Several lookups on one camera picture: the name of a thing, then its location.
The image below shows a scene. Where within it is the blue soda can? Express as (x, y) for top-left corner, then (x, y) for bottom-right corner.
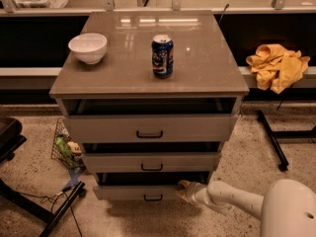
(151, 35), (174, 78)

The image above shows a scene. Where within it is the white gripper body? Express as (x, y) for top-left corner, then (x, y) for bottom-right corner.
(192, 183), (210, 205)

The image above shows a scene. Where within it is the black floor cable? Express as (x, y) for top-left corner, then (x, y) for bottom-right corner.
(19, 190), (84, 237)

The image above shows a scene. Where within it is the black stand frame left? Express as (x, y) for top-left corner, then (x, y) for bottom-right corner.
(0, 178), (87, 237)

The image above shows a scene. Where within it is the white ceramic bowl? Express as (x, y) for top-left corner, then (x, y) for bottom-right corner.
(68, 33), (108, 64)

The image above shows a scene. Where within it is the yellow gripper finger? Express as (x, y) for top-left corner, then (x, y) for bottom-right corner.
(176, 191), (194, 204)
(178, 180), (198, 191)

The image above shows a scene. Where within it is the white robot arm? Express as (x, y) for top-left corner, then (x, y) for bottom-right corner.
(176, 179), (316, 237)

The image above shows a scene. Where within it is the grey drawer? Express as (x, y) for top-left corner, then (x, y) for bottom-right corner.
(63, 115), (237, 143)
(83, 152), (221, 173)
(93, 171), (209, 201)

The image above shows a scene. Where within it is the wire basket with items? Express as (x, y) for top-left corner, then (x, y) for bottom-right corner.
(51, 118), (83, 169)

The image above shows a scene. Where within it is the grey drawer cabinet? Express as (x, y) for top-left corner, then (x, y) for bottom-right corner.
(48, 10), (250, 199)

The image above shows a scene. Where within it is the black stand leg right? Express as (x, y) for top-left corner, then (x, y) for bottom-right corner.
(257, 110), (316, 172)

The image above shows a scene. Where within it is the yellow crumpled cloth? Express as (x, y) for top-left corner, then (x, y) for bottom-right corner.
(246, 44), (310, 94)

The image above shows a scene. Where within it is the black chair seat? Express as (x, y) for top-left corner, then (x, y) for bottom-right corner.
(0, 118), (27, 163)

